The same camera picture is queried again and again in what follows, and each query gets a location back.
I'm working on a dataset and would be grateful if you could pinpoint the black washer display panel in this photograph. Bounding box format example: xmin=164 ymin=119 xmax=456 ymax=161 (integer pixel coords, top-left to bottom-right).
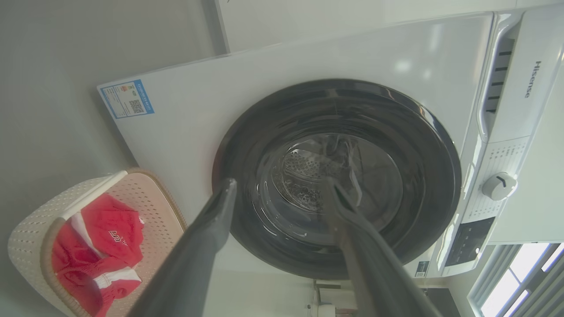
xmin=445 ymin=216 xmax=497 ymax=268

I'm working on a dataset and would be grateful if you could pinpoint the cream perforated laundry basket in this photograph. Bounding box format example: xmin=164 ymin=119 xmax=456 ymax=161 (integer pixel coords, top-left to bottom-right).
xmin=7 ymin=168 xmax=188 ymax=317

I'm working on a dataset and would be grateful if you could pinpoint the white front-load washing machine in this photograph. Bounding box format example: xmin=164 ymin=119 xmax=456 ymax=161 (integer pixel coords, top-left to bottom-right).
xmin=97 ymin=2 xmax=564 ymax=280

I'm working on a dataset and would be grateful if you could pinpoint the red white-striped garment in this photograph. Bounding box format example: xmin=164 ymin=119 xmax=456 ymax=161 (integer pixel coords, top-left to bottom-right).
xmin=51 ymin=193 xmax=146 ymax=317

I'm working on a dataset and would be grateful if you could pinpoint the blue energy label sticker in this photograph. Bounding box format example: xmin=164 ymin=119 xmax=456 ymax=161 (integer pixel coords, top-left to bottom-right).
xmin=100 ymin=79 xmax=155 ymax=120

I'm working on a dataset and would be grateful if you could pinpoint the round white washer dial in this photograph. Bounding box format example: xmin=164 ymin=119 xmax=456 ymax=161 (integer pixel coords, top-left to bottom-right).
xmin=482 ymin=172 xmax=518 ymax=202

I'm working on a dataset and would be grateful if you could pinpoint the grey framed window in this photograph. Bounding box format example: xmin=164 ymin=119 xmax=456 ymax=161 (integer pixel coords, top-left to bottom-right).
xmin=467 ymin=242 xmax=564 ymax=317

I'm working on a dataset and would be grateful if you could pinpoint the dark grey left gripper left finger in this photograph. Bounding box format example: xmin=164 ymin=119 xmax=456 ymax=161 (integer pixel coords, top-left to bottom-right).
xmin=128 ymin=178 xmax=237 ymax=317

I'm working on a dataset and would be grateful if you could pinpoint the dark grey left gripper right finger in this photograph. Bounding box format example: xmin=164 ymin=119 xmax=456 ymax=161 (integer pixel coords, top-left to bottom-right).
xmin=323 ymin=177 xmax=442 ymax=317

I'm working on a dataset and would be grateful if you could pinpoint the round black glass washer door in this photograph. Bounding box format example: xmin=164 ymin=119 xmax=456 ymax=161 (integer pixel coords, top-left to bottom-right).
xmin=211 ymin=78 xmax=462 ymax=281

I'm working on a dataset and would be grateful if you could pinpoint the white washer detergent drawer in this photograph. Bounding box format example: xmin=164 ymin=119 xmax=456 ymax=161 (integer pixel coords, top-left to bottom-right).
xmin=478 ymin=7 xmax=564 ymax=144

